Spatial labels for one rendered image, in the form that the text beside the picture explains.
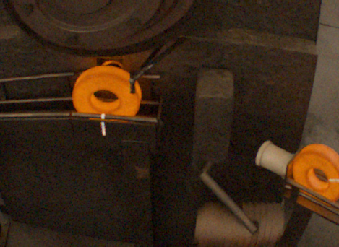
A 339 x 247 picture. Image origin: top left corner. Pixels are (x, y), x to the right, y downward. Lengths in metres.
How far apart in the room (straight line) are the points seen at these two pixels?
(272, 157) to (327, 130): 1.12
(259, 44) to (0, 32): 0.64
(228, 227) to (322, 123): 1.15
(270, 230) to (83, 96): 0.54
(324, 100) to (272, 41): 1.26
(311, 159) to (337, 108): 1.31
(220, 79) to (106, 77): 0.24
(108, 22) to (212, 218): 0.54
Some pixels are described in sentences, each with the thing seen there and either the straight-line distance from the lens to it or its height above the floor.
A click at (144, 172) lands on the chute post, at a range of 1.28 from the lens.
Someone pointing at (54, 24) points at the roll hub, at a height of 1.03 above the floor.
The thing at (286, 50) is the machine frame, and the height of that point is 0.87.
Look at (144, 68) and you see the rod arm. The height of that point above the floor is 0.90.
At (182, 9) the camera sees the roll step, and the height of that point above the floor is 1.02.
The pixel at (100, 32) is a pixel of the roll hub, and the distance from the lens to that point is 0.91.
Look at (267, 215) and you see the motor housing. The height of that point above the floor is 0.53.
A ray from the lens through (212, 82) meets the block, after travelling 1.12.
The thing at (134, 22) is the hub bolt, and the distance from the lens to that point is 0.88.
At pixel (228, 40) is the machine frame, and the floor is 0.87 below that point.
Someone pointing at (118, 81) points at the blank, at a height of 0.80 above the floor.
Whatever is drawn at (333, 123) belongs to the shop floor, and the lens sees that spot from 2.28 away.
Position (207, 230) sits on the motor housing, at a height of 0.52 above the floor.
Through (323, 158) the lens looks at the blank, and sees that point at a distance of 1.05.
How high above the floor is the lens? 1.54
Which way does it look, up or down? 46 degrees down
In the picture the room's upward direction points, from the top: 1 degrees clockwise
